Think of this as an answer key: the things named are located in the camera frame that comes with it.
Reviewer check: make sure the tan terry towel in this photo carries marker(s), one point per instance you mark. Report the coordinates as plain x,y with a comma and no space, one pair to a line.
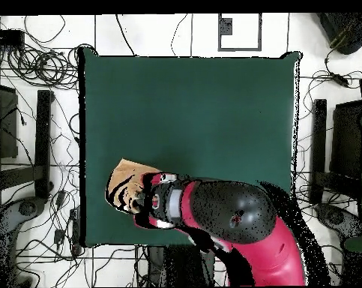
126,174

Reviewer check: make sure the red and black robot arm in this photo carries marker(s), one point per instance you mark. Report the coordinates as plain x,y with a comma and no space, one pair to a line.
234,210

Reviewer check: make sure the black flat box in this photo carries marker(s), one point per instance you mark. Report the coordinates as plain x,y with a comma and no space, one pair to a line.
6,37

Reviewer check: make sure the black power strip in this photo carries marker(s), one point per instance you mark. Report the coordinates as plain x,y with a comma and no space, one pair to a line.
75,228

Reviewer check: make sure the dark green table cloth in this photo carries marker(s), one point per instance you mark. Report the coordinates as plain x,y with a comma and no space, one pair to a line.
168,105

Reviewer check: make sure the black power adapter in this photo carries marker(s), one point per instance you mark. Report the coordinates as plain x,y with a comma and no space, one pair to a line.
340,79
59,237

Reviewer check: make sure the black metal stand foot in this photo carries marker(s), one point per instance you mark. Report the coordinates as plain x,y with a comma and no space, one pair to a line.
318,144
42,144

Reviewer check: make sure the grey swivel chair base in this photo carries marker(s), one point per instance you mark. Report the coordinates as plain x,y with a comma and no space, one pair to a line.
6,222
336,219

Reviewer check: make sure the black cabinet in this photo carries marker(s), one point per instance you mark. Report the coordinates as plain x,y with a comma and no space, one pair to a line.
5,120

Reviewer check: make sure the black chair seat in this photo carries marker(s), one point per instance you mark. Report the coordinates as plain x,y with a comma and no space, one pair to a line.
347,141

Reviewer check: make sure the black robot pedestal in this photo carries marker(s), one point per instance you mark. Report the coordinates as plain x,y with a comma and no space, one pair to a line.
180,264

